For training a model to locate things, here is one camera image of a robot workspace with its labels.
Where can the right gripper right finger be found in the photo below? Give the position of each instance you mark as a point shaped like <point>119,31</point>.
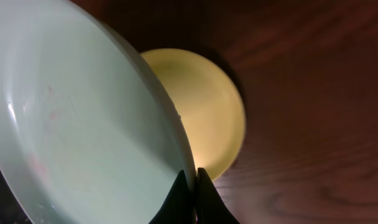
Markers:
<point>210,209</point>

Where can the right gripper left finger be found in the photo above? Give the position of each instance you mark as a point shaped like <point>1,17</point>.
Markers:
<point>178,207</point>

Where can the yellow plate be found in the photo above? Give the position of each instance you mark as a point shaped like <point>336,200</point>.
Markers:
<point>208,102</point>

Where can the light blue plate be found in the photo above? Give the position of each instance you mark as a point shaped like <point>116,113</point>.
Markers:
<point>88,134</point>

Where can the round black tray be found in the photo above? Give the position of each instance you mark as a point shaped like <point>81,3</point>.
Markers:
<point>10,210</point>

